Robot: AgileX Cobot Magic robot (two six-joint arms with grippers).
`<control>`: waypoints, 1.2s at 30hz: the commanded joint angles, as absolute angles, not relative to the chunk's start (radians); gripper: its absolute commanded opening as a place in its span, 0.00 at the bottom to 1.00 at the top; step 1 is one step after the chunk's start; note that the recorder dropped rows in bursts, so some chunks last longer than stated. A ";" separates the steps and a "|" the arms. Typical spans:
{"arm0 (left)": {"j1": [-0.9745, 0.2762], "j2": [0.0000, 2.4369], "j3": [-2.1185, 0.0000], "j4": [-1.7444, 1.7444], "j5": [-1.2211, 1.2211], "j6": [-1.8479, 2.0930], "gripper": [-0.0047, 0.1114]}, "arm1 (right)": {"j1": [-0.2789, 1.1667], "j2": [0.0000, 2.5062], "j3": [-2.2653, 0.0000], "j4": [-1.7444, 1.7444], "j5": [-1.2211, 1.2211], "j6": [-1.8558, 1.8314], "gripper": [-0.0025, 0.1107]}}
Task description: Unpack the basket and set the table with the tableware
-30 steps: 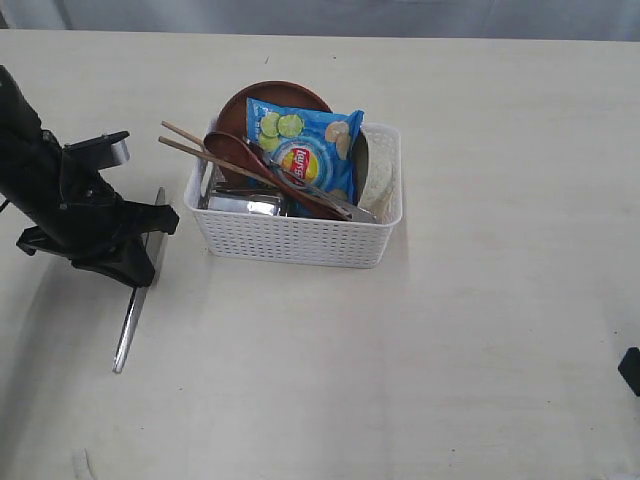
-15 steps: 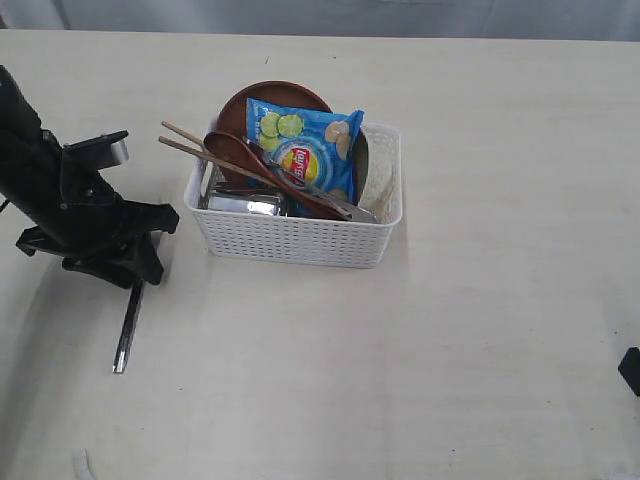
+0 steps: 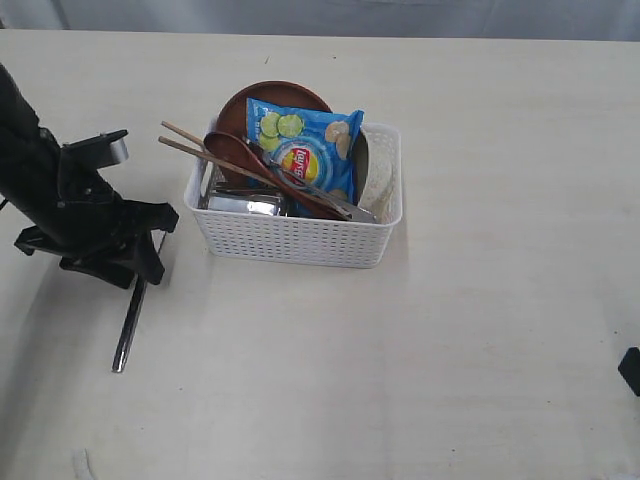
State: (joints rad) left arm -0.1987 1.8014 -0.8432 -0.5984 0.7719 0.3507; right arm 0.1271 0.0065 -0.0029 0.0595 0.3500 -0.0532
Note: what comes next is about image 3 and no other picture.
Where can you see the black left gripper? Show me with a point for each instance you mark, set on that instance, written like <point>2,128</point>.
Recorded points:
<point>77,215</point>

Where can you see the silver table knife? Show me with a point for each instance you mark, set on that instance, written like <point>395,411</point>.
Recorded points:
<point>127,334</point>

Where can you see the silver fork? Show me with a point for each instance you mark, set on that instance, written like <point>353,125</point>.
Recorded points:
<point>345,210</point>

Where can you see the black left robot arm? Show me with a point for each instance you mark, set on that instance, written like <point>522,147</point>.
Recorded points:
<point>23,139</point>

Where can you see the lower wooden chopstick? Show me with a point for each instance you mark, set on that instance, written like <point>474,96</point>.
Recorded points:
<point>221,163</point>

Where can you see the wooden chopstick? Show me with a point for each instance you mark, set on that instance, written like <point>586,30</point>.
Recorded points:
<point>221,163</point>
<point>184,134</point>

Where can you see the white perforated plastic basket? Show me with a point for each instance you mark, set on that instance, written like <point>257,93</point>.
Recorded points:
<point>302,240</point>

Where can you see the upper wooden chopstick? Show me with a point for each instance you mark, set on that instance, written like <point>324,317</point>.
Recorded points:
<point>184,134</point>

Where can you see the dark brown wooden spoon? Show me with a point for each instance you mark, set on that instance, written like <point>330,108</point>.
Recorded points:
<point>232,150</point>

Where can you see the brown round plate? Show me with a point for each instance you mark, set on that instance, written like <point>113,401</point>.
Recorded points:
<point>232,118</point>

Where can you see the blue Lays chips bag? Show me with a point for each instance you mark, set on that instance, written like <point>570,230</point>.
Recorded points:
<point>313,145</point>

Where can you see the speckled white ceramic bowl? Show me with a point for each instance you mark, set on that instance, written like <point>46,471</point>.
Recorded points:
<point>374,173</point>

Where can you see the black object at right edge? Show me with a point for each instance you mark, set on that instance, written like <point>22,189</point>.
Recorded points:
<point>629,369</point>

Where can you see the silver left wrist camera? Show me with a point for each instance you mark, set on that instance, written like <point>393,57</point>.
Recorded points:
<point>95,153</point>

